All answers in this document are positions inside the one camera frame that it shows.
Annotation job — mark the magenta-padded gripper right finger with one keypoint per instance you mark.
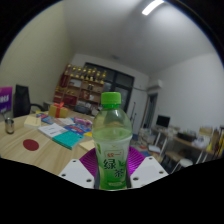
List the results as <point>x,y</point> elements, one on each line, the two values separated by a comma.
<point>148,170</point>

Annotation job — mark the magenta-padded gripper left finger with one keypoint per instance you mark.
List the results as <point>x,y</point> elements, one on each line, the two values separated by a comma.
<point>76,172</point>

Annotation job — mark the green-capped green tea bottle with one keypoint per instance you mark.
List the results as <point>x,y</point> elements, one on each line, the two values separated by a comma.
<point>111,140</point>

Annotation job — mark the tan notebook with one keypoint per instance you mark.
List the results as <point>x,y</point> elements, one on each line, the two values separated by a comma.
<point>87,145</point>

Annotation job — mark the teal book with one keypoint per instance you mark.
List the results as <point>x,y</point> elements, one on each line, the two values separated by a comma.
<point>68,139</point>

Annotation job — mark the white round stool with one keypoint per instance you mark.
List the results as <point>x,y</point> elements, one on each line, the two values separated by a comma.
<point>185,163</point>

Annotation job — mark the blue printed book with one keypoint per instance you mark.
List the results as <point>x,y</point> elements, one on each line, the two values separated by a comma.
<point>76,128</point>

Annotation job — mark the cluttered wooden desk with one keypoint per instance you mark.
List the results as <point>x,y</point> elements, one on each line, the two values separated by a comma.
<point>186,141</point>

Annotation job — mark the white printed book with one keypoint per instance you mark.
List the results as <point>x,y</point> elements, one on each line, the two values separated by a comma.
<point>52,130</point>

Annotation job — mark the black computer monitor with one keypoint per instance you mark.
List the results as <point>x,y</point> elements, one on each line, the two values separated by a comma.
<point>163,121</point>

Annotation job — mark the pink pouch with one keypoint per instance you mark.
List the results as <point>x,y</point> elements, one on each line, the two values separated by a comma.
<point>82,120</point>

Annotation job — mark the flat round red coaster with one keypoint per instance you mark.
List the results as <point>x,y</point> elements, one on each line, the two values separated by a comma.
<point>31,145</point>

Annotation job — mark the small blue booklet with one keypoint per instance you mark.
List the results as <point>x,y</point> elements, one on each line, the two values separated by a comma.
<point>47,119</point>

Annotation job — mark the yellow gift box red ribbon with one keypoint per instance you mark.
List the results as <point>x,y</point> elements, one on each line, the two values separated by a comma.
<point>58,110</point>

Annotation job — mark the cream closed book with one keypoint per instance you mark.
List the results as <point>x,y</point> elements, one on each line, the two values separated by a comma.
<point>32,121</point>

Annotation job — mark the small metal cup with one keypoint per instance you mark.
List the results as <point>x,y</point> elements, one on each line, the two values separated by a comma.
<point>9,126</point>

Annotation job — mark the wooden shelf unit with trophies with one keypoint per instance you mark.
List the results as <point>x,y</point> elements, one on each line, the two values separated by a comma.
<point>79,86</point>

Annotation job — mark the dark framed window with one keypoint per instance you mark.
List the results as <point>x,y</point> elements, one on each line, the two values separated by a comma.
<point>121,87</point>

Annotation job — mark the black office chair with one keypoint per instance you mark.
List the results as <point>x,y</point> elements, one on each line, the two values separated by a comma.
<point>21,100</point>

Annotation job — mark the purple sign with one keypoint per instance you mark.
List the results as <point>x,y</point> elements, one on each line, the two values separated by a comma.
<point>5,98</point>

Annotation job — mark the long ceiling light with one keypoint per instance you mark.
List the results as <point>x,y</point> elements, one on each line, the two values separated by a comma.
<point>152,6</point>

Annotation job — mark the white wall air conditioner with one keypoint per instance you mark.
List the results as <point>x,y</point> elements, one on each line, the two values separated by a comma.
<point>155,85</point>

